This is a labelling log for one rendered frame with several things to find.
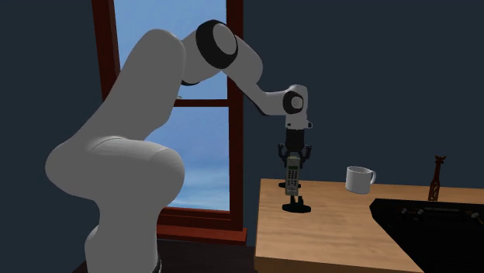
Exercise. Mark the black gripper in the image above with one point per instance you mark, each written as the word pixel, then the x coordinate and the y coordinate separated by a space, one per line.
pixel 295 139

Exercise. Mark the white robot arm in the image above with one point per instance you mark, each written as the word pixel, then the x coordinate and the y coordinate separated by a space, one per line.
pixel 132 151

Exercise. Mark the red-brown framed window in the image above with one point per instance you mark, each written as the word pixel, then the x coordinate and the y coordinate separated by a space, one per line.
pixel 236 151

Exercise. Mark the white mug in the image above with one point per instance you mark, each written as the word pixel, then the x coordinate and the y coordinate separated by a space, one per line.
pixel 358 180

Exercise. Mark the brown carved figure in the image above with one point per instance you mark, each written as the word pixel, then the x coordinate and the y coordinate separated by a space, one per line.
pixel 435 185

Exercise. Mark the black stove top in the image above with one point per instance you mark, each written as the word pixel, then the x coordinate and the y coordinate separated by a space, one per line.
pixel 435 234

